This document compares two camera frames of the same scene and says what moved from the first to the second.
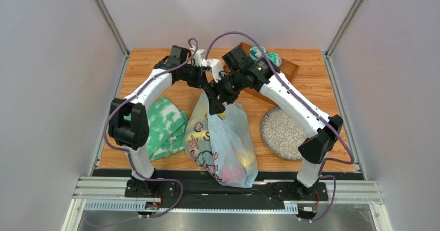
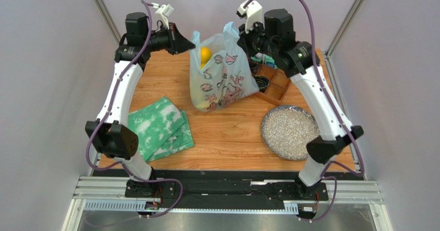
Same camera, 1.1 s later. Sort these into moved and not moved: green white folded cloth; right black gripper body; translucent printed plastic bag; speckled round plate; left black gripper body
Moved: translucent printed plastic bag; left black gripper body; right black gripper body
Not moved: speckled round plate; green white folded cloth
